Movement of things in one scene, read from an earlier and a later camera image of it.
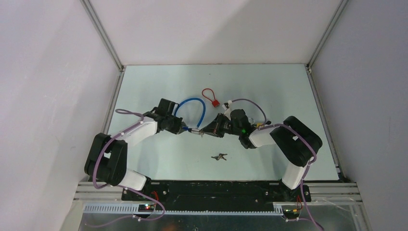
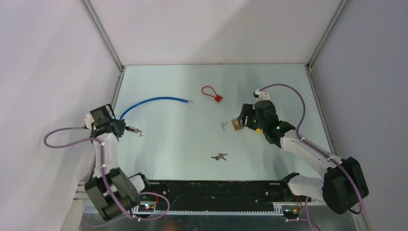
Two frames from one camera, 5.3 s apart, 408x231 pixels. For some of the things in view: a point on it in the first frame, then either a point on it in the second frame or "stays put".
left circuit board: [146, 208] stays put
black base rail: [215, 196] stays put
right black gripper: [215, 126] → [247, 110]
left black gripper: [178, 129] → [121, 126]
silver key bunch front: [221, 155] stays put
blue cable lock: [195, 130] → [136, 130]
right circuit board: [293, 213] stays put
